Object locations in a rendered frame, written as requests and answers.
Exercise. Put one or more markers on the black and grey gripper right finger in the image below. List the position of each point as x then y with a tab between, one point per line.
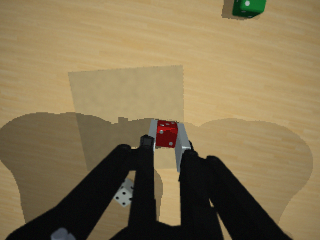
242	216

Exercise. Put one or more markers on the white die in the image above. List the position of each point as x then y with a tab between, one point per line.
124	194

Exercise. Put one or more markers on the tan square mat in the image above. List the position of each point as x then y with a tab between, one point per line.
115	106

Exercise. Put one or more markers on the red die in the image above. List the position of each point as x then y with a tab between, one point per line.
166	134

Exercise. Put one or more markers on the green die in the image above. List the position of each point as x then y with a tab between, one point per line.
248	8

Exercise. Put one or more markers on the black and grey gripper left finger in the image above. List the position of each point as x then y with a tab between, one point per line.
76	215

